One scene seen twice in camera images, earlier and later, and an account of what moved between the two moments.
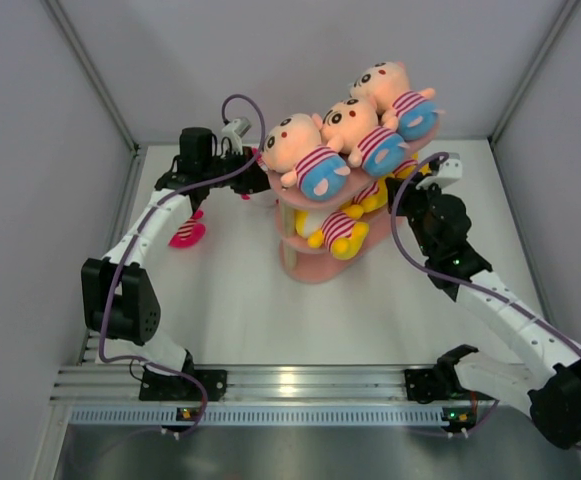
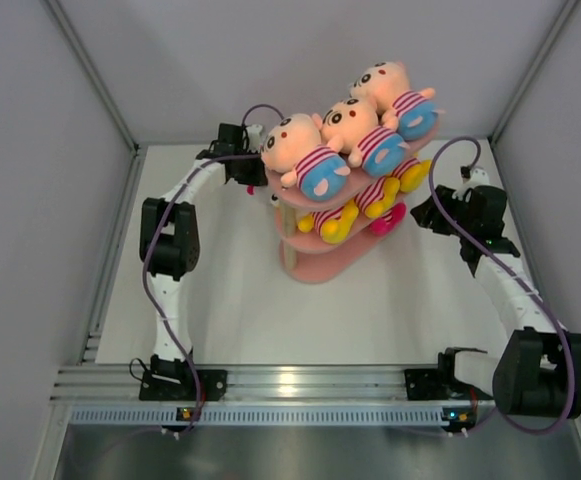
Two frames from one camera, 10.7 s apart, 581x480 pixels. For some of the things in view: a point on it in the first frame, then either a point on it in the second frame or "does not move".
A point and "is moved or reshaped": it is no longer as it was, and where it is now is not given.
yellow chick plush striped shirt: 338,229 is moved or reshaped
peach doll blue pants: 413,113 does not move
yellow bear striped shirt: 408,169 does not move
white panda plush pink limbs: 190,233 is moved or reshaped
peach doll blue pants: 351,128 does not move
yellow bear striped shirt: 371,198 is moved or reshaped
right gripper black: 407,190 -> 429,212
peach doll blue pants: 294,145 does not move
